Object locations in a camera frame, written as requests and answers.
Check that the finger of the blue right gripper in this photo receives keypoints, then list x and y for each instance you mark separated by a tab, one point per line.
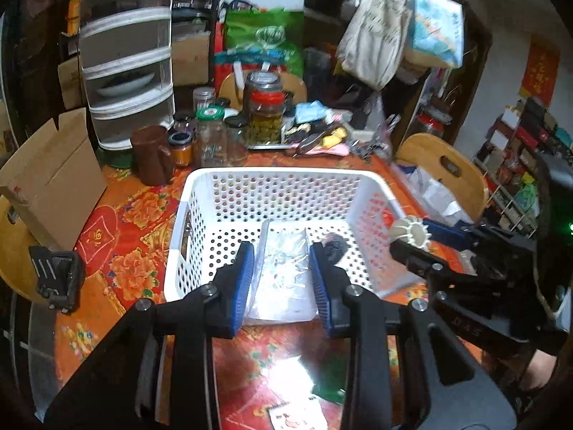
458	237
419	262

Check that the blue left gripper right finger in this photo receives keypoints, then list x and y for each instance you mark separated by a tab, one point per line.
330	284

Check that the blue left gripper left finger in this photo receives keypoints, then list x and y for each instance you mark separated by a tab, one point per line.
226	297

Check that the white ribbed plastic object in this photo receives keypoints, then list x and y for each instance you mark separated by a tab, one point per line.
411	230

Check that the clear plastic bag packet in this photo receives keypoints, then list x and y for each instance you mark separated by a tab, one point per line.
281	287

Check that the dark silver object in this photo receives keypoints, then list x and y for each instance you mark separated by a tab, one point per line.
335	247

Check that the green snack packet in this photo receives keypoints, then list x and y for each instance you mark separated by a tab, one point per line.
330	380

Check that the red floral tablecloth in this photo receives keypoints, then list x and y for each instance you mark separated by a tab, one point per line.
125	246

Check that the right wooden chair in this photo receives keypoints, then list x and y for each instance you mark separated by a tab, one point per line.
448	166

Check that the wooden chair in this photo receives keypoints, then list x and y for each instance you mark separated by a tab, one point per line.
291	83
16	267
448	166

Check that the white perforated plastic basket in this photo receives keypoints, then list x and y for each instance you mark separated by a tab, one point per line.
222	207

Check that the white shelf with boxes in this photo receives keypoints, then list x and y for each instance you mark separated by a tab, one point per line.
507	160

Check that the brown ceramic mug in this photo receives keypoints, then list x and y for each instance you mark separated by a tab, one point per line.
152	155

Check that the green lid glass jar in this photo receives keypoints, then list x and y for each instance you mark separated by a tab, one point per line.
211	136

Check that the black phone stand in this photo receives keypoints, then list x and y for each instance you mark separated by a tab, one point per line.
60	277

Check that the amber small jar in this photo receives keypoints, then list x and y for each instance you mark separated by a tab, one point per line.
180	143

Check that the black lid glass jar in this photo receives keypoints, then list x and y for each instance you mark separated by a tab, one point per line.
237	141

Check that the red lid pickle jar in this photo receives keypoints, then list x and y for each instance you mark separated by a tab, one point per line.
264	102

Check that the blue printed paper bag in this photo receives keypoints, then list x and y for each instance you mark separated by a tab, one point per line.
435	34

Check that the beige canvas tote bag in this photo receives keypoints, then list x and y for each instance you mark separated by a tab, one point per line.
371	49

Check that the far wooden chair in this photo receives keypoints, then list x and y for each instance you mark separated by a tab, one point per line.
291	83

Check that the left wooden chair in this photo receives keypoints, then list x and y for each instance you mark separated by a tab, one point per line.
16	267

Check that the cardboard box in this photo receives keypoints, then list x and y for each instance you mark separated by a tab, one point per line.
54	181

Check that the green shopping bag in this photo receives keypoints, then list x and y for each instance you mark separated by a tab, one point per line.
275	30

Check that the grey tiered dish rack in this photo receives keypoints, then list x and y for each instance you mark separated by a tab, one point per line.
125	49

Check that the red wall hanging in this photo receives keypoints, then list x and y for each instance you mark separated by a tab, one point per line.
541	70

